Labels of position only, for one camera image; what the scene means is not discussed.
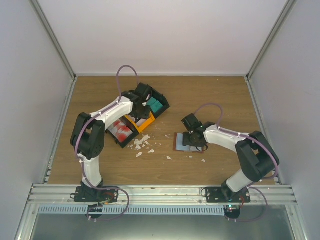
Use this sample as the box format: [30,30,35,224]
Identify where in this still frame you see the brown leather card holder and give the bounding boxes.
[172,132,205,155]

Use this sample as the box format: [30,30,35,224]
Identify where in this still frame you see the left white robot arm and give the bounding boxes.
[70,91,152,202]

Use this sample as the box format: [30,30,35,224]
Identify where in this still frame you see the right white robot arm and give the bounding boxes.
[182,122,280,203]

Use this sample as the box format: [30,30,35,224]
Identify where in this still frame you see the teal card stack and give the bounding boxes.
[147,97,163,114]

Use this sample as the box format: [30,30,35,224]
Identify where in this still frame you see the black bin with teal cards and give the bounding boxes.
[129,84,171,118]

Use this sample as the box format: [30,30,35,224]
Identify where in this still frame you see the black bin with red cards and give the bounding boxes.
[105,116,139,149]

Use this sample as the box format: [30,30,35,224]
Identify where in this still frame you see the red patterned card stack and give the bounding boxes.
[107,119,133,143]

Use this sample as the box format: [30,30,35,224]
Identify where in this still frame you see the orange plastic bin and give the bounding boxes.
[124,112,156,133]

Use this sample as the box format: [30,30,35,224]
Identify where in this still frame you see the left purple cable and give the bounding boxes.
[74,65,140,188]

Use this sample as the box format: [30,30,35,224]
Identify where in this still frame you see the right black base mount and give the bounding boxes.
[199,186,251,204]

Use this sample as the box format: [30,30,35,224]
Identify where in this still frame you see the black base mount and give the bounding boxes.
[70,185,118,204]
[199,186,251,204]

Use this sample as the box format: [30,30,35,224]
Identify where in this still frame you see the grey slotted cable duct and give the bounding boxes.
[38,204,225,216]

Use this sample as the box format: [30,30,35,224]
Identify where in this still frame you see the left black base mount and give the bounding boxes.
[70,185,118,204]

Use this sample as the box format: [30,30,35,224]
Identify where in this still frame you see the aluminium front rail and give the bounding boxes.
[28,184,297,205]

